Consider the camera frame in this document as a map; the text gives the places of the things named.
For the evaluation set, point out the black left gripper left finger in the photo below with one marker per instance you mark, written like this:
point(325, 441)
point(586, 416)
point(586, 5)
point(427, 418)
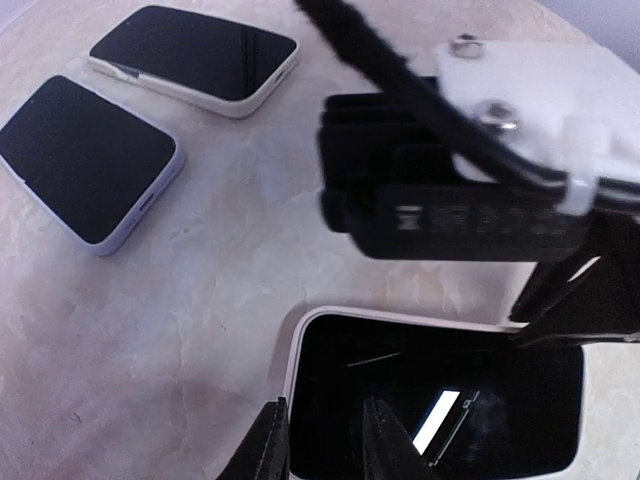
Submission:
point(263, 453)

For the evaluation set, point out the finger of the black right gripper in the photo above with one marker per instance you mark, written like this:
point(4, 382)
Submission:
point(591, 296)

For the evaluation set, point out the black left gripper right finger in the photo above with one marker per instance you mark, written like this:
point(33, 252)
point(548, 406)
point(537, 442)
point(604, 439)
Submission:
point(388, 452)

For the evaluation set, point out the silver-edged black smartphone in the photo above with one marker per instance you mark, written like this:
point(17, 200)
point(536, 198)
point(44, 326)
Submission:
point(472, 405)

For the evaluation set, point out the lavender phone case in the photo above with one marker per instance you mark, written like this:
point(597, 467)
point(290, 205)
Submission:
point(94, 165)

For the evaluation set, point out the white phone case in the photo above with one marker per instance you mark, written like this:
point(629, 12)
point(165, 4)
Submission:
point(226, 67)

